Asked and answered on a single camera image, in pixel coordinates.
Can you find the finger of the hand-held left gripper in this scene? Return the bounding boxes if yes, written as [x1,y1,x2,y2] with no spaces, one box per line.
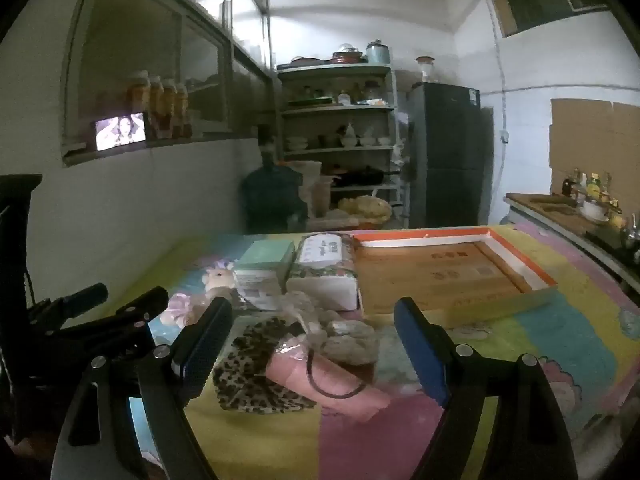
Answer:
[60,286,170,356]
[27,283,109,333]

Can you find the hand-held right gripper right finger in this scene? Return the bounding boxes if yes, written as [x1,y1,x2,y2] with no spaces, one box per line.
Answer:
[393,297,593,480]

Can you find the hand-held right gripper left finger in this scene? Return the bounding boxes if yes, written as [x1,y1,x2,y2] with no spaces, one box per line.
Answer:
[50,296,234,480]

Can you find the leopard print scrunchie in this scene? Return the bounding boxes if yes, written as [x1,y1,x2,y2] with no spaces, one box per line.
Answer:
[212,316,318,416]

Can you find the white floral scrunchie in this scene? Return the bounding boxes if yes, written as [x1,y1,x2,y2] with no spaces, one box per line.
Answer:
[320,317,381,366]

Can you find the orange rimmed cardboard box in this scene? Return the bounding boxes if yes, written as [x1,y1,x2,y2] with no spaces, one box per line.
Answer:
[350,226,558,317]

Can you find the pink cloth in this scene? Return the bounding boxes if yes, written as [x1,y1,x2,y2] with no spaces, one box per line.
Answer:
[265,342,392,423]

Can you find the clear plastic bags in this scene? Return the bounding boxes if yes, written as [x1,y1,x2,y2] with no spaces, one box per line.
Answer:
[272,292,346,346]

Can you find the black hair tie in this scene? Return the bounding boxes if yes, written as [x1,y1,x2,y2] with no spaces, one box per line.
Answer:
[305,352,368,400]

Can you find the dark wooden furniture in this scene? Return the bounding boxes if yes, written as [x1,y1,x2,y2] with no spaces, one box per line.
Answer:
[0,174,44,306]

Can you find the green and white box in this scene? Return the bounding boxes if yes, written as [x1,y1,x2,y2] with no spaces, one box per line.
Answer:
[233,240,297,311]

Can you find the floral tissue pack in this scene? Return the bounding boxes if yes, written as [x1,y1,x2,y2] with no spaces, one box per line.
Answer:
[286,232,362,313]

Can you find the yellow bag of food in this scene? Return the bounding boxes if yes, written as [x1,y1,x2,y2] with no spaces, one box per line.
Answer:
[337,196,392,223]

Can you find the large water jug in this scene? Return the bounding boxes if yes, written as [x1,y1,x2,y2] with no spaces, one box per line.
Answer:
[242,125,308,233]

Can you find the phone with lit screen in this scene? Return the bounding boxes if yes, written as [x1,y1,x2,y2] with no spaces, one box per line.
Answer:
[94,112,147,152]

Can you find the kitchen counter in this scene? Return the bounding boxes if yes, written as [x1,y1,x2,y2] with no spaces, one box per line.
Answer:
[504,192,640,296]

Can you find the black pan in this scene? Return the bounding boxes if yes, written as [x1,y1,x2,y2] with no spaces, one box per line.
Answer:
[332,165,401,188]

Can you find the white sacks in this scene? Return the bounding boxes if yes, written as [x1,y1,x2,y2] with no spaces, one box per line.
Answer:
[285,160,333,216]

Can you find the dark grey fridge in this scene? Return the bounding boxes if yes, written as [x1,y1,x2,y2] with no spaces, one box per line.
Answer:
[407,82,496,228]

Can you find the white bowl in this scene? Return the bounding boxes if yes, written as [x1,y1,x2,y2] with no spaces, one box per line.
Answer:
[580,200,611,223]

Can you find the group of white bowls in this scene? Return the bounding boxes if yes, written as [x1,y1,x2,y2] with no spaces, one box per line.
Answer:
[285,125,393,150]

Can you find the row of condiment bottles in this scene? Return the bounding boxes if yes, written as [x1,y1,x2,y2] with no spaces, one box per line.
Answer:
[562,169,613,206]

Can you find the metal kettle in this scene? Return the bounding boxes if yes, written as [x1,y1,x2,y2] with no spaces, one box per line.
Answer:
[620,215,640,251]

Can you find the interior glass window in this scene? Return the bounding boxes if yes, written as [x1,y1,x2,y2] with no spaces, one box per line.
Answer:
[62,0,273,166]

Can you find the white metal shelf rack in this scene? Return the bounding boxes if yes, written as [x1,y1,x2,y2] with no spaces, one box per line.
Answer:
[276,62,401,226]

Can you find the group of glass jars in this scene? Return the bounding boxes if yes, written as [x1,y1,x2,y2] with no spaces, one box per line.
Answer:
[287,82,393,107]

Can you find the stacked red pans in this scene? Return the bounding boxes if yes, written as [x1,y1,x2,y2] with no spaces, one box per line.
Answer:
[332,45,366,64]

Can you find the cardboard wall sheets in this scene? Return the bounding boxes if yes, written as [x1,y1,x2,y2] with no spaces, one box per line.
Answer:
[550,98,640,206]

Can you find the wall cable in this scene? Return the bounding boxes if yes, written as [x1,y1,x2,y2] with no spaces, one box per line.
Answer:
[492,10,507,191]

